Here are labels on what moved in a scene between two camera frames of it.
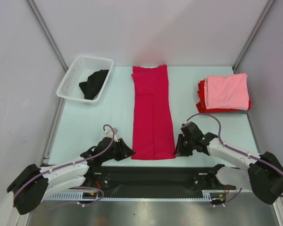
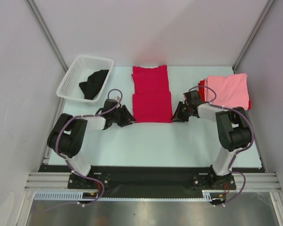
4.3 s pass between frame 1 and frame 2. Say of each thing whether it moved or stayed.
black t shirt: stayed
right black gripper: moved
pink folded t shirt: stayed
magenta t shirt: moved
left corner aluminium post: stayed
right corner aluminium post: stayed
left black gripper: moved
